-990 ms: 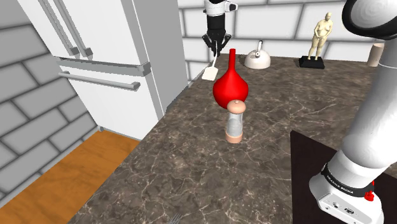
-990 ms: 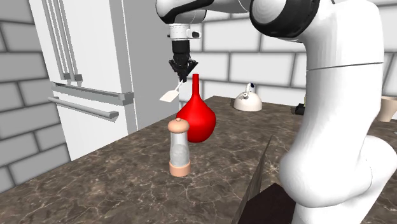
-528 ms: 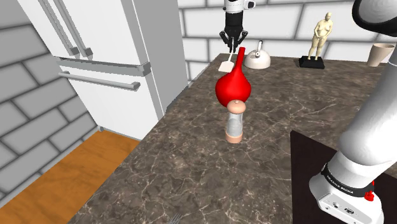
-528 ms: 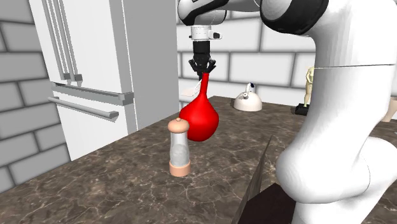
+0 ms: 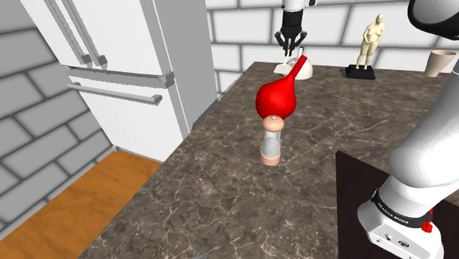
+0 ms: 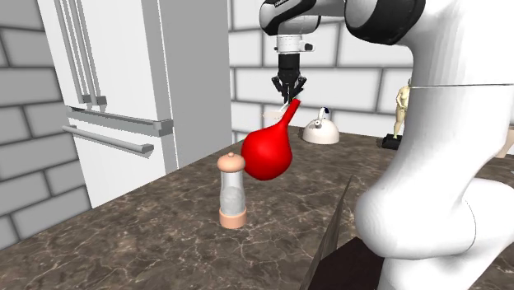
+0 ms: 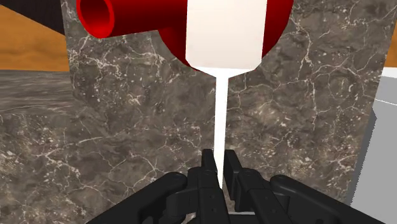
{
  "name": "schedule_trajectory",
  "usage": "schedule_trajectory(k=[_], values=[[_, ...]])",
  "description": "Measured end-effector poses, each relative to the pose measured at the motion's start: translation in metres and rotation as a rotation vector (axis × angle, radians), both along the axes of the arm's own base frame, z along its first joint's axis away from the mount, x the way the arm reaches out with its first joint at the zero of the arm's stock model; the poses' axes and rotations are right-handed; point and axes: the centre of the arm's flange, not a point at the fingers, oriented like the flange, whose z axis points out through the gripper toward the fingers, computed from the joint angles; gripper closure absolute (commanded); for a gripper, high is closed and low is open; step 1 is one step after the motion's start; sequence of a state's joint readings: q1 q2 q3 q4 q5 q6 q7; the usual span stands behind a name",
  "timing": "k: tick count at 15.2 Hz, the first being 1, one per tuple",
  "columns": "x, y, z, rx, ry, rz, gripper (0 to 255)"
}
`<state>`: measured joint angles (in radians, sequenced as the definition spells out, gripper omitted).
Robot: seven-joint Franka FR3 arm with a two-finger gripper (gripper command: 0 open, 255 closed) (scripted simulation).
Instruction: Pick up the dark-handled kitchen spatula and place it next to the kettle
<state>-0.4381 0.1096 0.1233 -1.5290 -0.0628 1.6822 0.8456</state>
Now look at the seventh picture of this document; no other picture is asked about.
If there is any white spatula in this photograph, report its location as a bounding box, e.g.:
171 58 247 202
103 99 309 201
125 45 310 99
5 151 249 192
185 0 268 190

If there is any red round thing with tube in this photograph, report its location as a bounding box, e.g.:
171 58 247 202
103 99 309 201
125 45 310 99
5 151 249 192
76 0 294 71

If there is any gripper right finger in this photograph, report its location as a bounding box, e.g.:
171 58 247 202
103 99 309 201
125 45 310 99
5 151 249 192
223 150 387 224

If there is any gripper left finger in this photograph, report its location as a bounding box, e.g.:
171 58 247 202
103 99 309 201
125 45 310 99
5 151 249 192
85 149 231 224

